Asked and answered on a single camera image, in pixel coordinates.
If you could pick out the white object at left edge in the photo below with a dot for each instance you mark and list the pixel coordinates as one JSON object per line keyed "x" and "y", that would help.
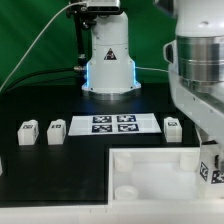
{"x": 1, "y": 169}

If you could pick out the white marker sheet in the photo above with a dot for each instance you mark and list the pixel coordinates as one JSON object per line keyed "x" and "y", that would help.
{"x": 113, "y": 124}

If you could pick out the white square tabletop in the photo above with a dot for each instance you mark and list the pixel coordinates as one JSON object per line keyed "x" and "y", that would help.
{"x": 160, "y": 174}

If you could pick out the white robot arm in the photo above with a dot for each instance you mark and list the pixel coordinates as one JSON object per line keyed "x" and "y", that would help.
{"x": 195, "y": 58}

